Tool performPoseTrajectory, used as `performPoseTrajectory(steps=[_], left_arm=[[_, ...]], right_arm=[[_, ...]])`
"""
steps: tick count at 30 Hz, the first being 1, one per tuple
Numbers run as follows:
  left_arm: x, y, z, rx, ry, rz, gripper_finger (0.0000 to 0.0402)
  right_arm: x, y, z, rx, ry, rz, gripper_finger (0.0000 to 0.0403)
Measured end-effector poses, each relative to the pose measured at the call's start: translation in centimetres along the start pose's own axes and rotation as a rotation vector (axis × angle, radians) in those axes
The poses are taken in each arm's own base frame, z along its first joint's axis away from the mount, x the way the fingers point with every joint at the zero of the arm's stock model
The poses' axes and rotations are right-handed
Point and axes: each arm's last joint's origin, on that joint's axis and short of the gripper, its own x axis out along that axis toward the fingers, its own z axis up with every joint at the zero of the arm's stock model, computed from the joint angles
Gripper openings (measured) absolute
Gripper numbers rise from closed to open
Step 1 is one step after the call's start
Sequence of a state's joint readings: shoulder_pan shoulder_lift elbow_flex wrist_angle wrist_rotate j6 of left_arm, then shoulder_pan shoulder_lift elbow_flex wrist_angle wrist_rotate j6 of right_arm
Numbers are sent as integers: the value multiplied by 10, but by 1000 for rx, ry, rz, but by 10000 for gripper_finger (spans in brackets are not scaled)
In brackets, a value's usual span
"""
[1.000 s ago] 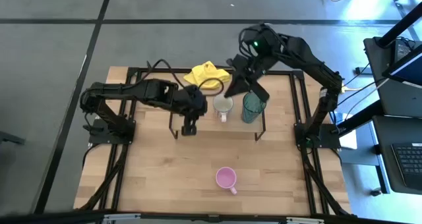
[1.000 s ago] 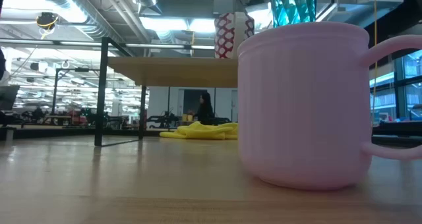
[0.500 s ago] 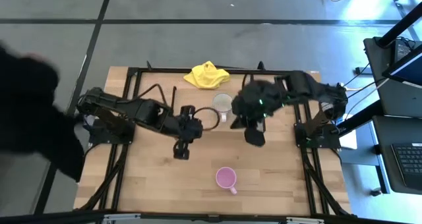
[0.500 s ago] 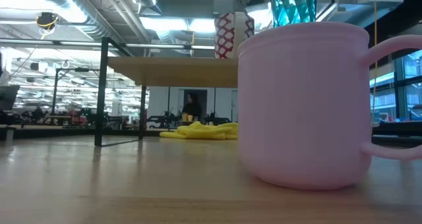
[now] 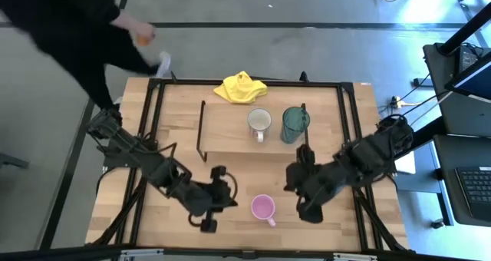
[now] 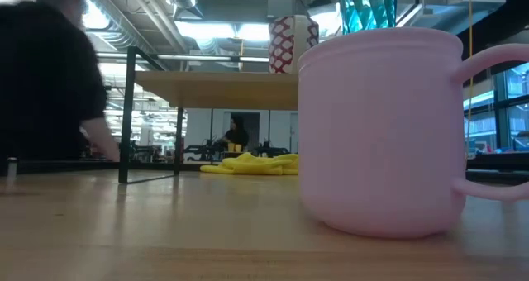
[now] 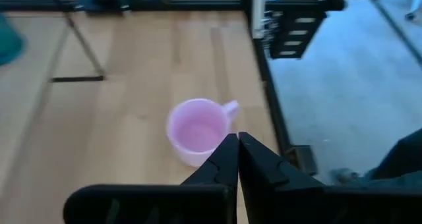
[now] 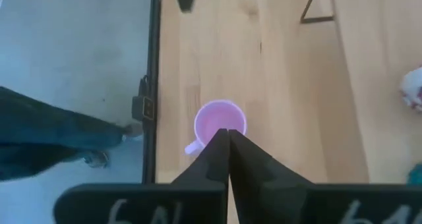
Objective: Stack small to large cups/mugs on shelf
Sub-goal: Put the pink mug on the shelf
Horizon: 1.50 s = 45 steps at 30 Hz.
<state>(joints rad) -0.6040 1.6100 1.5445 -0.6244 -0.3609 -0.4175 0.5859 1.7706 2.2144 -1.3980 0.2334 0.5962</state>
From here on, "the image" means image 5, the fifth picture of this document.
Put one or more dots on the pink plastic mug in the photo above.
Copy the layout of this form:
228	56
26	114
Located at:
262	207

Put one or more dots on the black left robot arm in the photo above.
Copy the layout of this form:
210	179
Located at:
134	153

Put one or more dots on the black computer monitor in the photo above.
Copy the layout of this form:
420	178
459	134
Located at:
475	80

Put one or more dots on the black monitor stand pole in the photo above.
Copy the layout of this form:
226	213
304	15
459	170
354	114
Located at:
466	32

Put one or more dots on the wooden shelf black metal frame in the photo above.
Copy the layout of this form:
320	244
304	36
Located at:
226	128

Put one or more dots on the black overhead rig beam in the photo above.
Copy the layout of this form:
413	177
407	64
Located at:
245	255

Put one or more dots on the yellow cloth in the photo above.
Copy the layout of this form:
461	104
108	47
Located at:
239	88

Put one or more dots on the dark grey side desk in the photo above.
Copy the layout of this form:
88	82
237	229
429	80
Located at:
447	157
456	115

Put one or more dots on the black caster wheel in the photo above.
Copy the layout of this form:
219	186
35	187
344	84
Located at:
438	224

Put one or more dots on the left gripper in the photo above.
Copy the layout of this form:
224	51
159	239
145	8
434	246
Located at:
215	197

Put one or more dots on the black aluminium table frame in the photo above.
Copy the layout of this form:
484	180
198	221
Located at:
192	82

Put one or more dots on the white power strip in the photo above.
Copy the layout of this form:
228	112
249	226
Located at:
397	101

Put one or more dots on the teal transparent tumbler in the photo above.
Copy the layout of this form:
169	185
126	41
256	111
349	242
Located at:
293	124

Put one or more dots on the person's white shoe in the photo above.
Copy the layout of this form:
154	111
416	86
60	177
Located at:
165	61

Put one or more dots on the person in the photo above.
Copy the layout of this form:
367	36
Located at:
57	23

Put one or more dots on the white speckled mug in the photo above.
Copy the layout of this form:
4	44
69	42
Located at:
259	121

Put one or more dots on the white paper sheet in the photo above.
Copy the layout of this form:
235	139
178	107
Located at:
407	166

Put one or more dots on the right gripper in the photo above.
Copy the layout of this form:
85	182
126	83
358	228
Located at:
314	184

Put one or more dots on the small orange object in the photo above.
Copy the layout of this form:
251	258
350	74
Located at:
144	42

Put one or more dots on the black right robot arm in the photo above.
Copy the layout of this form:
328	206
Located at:
368	157

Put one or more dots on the dark furniture leg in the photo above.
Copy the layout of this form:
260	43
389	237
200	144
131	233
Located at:
11	161

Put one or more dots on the black keyboard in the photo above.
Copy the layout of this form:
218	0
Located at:
475	192

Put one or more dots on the person's hand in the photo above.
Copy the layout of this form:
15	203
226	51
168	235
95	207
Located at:
142	30

